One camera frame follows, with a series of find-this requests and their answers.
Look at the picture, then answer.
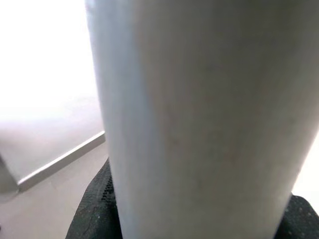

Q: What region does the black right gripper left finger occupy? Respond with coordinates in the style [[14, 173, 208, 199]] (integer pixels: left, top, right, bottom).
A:
[[65, 158, 124, 239]]

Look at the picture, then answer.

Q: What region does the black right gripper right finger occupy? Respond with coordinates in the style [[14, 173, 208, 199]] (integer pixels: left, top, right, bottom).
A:
[[273, 193, 319, 239]]

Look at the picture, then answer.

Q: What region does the white plastic table leg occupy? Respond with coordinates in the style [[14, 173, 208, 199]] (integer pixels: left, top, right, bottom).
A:
[[84, 0, 319, 239]]

